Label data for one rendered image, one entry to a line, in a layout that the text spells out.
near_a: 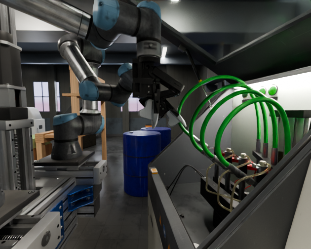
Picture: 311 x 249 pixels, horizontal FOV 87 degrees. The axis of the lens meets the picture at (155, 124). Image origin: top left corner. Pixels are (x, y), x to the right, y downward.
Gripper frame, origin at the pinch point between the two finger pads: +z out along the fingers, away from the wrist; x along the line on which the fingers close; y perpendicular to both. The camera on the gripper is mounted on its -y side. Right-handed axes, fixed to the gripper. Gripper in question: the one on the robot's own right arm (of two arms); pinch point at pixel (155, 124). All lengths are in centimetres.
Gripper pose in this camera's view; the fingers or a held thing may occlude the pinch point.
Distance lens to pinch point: 52.6
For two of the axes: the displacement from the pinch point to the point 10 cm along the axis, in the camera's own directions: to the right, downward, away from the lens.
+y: -9.9, 0.1, -1.7
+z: 0.0, 10.0, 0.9
